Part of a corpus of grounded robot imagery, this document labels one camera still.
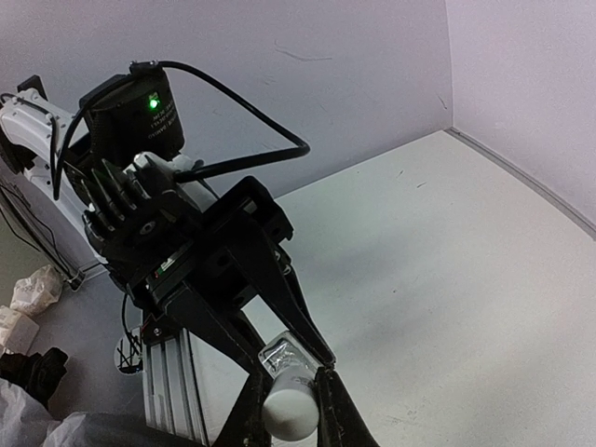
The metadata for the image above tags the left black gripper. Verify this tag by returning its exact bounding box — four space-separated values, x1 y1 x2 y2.
77 69 335 373

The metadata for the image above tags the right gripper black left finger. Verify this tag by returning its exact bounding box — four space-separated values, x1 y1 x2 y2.
212 372 273 447

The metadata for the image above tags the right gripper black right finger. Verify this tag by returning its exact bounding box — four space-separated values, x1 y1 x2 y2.
315 367 379 447

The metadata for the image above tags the white nail polish cap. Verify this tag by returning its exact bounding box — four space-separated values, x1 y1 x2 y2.
262 366 319 441

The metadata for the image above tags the clear nail polish bottle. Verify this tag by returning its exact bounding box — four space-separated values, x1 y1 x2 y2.
258 331 319 379

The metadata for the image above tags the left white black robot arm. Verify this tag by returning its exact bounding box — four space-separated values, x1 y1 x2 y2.
1 61 335 372

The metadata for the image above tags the crumpled white paper wad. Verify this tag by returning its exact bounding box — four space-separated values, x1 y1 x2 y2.
9 264 63 318

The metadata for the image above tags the black crumpled cloth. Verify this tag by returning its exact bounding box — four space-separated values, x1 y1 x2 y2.
1 347 69 409

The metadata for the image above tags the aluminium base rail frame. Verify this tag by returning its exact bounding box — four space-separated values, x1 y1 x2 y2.
114 320 262 447

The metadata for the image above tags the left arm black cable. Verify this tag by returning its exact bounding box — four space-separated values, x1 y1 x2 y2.
46 59 312 201

